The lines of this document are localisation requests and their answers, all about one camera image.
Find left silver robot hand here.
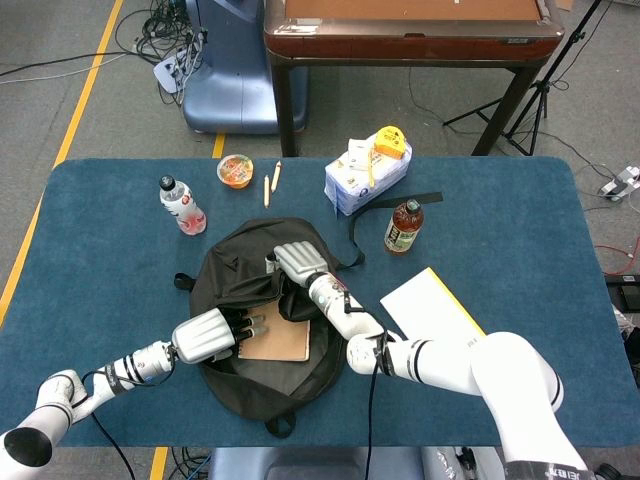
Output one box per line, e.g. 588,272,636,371
171,307,271,365

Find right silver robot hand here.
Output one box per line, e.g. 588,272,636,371
264,241,335,289

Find brown spiral notebook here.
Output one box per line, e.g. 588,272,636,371
236,298,311,362

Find black backpack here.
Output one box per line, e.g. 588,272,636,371
173,190,444,440

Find white tissue pack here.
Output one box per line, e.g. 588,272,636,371
323,137,414,217

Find brown tea bottle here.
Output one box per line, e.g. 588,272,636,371
383,198,426,256

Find instant noodle cup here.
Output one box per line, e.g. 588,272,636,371
216,153,255,190

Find red white drink bottle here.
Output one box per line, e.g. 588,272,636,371
158,174,208,236

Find white and yellow notebook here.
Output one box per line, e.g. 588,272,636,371
379,266,489,346

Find yellow tape measure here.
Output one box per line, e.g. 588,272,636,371
367,125,407,190

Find grey robot torso base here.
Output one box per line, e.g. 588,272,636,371
207,446,506,480

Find blue grey machine base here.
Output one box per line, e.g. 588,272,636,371
181,0,309,135

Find blue felt table cover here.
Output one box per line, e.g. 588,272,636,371
0,156,640,449

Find brown mahjong table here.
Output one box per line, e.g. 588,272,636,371
263,0,566,158

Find black tripod stand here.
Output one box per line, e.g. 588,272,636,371
442,0,606,157

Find black floor box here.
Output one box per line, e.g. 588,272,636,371
604,272,640,311

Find white grey power strip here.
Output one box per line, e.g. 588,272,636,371
599,166,640,201

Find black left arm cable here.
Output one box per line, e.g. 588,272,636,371
79,369,136,480

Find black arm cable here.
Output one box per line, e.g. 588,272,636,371
79,369,136,480
343,289,401,480

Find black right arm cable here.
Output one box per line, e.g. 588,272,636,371
343,289,401,480

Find black floor cable bundle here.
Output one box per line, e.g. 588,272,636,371
115,0,206,106

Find red floor cable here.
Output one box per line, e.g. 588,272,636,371
594,243,640,276

